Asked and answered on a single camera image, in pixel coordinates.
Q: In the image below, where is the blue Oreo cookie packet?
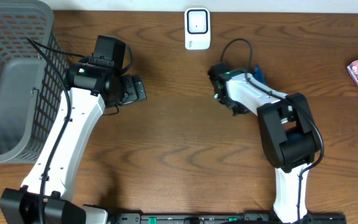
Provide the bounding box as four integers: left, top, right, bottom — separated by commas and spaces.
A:
253, 65, 267, 85

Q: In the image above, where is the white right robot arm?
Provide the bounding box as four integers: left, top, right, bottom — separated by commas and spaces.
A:
208, 63, 323, 223

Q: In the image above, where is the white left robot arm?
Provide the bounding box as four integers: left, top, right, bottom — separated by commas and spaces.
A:
0, 62, 147, 223

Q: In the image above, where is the white barcode scanner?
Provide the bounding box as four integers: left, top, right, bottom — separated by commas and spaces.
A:
184, 7, 211, 50

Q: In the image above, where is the grey plastic mesh basket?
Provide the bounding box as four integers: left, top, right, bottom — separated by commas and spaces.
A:
0, 1, 68, 164

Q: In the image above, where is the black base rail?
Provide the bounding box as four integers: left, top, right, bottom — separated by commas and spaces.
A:
108, 212, 347, 224

